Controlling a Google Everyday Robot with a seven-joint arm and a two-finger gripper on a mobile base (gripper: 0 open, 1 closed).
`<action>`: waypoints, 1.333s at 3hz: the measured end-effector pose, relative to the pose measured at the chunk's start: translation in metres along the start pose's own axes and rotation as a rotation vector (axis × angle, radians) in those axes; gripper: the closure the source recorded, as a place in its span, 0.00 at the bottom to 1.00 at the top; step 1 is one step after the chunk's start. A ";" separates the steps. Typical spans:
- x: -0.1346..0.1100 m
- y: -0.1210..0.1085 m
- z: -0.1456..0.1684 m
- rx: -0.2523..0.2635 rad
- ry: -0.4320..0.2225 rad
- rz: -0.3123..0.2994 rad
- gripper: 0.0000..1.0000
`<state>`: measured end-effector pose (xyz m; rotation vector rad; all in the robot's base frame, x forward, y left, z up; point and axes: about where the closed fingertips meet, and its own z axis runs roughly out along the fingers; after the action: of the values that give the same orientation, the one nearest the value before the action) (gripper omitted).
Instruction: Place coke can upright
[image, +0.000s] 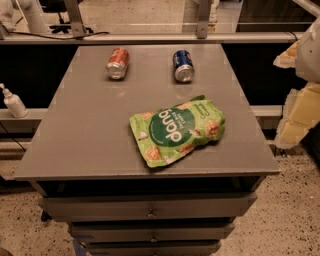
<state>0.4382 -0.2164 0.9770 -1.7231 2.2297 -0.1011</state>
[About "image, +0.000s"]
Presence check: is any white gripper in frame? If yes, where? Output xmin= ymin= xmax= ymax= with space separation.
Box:
xmin=273 ymin=17 xmax=320 ymax=149

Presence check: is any red coke can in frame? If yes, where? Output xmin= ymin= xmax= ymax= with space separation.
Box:
xmin=106 ymin=47 xmax=130 ymax=80

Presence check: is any blue pepsi can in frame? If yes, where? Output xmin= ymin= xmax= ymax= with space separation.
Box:
xmin=173 ymin=50 xmax=195 ymax=83

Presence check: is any green snack chip bag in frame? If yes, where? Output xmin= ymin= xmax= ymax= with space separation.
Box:
xmin=129 ymin=95 xmax=225 ymax=168

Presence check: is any grey drawer cabinet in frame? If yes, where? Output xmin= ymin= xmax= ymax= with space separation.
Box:
xmin=16 ymin=45 xmax=278 ymax=256

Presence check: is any black office chair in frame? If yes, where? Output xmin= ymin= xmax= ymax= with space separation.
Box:
xmin=40 ymin=0 xmax=93 ymax=37

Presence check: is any white pump bottle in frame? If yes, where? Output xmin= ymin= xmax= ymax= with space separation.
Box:
xmin=0 ymin=83 xmax=28 ymax=118

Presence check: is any grey metal rail frame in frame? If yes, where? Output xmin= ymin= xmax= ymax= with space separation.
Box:
xmin=0 ymin=0 xmax=307 ymax=45

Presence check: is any black cable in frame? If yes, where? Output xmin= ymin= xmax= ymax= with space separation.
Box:
xmin=0 ymin=23 xmax=110 ymax=41

